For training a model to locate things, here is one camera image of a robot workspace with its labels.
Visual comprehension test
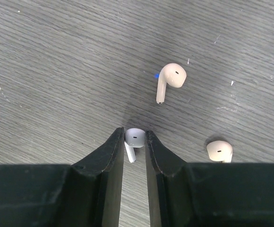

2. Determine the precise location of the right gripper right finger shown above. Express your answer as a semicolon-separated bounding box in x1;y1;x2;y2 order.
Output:
146;131;191;227

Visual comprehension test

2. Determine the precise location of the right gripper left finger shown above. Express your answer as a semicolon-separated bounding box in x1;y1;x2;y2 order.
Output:
70;127;124;227

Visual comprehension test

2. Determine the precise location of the white earbud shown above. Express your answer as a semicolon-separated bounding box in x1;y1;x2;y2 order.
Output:
124;128;145;163

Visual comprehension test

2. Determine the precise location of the pink earbud lower right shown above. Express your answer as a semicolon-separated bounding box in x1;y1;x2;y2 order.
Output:
206;140;233;163

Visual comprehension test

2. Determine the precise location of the pink earbud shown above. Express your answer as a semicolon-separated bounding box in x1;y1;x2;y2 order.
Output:
206;140;233;163
156;63;187;104

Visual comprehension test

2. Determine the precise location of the pink earbud upper left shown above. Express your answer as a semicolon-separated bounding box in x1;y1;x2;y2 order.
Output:
156;63;187;104

